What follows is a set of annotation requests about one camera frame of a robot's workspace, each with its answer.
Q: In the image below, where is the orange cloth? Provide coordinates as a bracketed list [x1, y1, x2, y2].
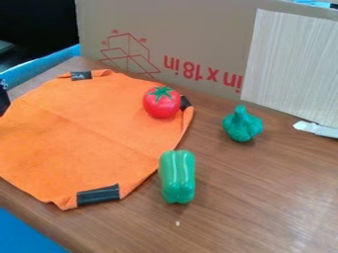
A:
[0, 69, 196, 211]

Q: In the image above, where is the green toy pepper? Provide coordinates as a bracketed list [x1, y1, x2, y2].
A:
[156, 149, 198, 205]

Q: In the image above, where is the red toy tomato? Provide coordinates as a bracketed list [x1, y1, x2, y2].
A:
[140, 86, 183, 120]

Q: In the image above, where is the white board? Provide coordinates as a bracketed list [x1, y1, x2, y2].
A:
[238, 8, 338, 130]

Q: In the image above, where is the cardboard box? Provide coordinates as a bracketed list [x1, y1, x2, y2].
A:
[73, 0, 338, 103]

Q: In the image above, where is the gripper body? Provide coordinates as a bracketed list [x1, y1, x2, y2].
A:
[0, 86, 13, 118]

